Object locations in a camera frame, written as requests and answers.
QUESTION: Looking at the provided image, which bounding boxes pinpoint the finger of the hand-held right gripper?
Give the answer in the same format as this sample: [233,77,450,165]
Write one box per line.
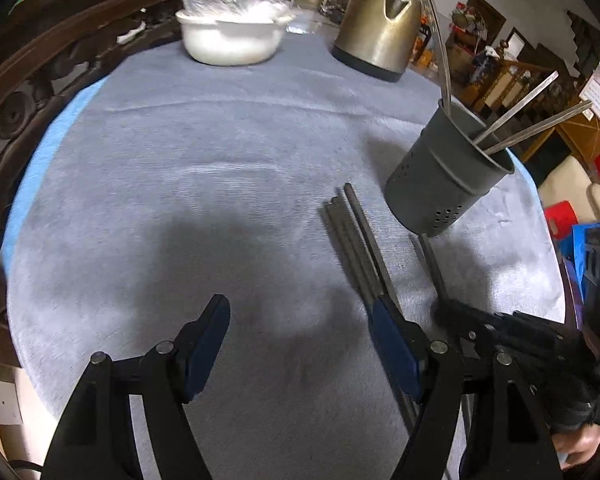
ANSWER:
[459,331,528,361]
[435,299,531,342]

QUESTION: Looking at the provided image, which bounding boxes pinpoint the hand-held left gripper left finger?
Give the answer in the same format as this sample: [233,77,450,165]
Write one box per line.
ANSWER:
[40,294,231,480]

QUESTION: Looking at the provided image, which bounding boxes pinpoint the white pot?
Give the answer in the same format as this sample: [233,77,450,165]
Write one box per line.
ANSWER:
[175,7,298,67]

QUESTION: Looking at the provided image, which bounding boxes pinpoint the white wall socket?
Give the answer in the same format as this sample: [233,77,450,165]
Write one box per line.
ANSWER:
[0,380,21,426]

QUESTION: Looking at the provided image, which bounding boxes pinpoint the cream armchair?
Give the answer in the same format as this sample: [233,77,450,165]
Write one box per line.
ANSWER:
[537,155,600,223]

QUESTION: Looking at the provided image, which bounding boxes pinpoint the person's right hand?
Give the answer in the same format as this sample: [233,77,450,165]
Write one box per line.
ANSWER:
[552,426,600,471]

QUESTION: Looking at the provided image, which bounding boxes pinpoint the red plastic chair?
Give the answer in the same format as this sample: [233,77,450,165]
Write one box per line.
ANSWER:
[545,201,579,241]

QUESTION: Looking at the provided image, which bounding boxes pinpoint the gold electric kettle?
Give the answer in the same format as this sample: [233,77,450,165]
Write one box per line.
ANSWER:
[331,0,423,83]

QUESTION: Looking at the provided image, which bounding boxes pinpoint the grey tablecloth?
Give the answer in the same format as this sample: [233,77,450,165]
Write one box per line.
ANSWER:
[7,25,566,480]

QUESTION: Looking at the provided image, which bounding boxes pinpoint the blue table cover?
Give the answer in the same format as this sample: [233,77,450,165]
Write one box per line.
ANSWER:
[0,77,108,261]

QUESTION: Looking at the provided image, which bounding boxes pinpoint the hanging bags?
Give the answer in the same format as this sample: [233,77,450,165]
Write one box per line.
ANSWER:
[450,2,481,31]

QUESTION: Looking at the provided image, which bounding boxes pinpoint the grey perforated utensil holder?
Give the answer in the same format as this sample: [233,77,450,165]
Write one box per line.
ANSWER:
[384,100,516,238]

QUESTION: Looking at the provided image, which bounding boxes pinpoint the grey metal chopstick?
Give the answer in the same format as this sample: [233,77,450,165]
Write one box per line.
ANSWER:
[343,183,403,311]
[420,0,453,111]
[474,71,560,145]
[484,100,593,155]
[419,233,451,311]
[410,236,441,306]
[408,0,455,113]
[324,202,373,313]
[331,195,386,311]

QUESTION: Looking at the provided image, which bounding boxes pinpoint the carved dark wooden sideboard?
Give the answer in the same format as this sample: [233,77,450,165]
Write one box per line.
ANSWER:
[0,0,191,361]

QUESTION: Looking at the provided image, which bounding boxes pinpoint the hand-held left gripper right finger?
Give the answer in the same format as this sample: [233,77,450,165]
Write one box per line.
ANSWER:
[371,296,566,480]

